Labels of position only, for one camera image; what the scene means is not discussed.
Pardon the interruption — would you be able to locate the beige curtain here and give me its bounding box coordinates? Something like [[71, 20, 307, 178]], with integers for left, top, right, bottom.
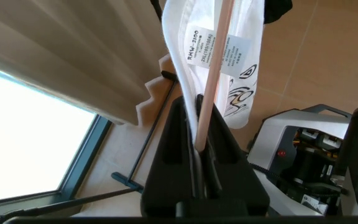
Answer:
[[0, 0, 180, 126]]

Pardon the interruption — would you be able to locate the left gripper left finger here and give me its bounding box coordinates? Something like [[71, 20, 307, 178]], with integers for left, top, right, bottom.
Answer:
[[140, 95, 198, 218]]

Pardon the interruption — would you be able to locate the black garment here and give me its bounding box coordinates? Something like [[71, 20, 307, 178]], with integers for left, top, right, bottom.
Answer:
[[264, 0, 293, 25]]

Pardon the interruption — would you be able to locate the window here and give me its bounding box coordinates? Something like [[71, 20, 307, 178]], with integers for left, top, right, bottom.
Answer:
[[0, 62, 113, 218]]

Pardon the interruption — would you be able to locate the pink clothes hanger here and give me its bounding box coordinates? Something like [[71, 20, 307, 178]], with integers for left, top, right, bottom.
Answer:
[[193, 0, 236, 153]]

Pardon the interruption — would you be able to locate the white garment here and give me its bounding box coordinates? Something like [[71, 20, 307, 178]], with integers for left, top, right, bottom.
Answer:
[[162, 0, 265, 200]]

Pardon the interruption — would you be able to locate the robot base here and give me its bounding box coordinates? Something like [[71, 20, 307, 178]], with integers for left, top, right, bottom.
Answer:
[[246, 83, 358, 217]]

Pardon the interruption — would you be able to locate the black clothes rack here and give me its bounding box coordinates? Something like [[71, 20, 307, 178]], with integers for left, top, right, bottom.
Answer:
[[0, 0, 180, 223]]

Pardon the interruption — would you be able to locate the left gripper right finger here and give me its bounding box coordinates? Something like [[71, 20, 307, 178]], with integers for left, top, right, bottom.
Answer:
[[196, 94, 270, 218]]

